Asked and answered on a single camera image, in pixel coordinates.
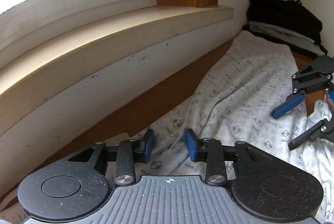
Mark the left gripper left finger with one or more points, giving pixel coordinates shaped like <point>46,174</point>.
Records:
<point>125,156</point>

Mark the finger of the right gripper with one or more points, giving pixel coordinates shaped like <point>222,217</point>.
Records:
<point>321,130</point>
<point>291,102</point>

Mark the white patterned garment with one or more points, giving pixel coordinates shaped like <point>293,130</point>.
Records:
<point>234,102</point>

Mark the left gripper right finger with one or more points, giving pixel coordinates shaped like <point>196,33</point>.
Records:
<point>215,154</point>

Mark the black clothes pile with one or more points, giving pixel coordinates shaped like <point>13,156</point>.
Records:
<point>287,14</point>

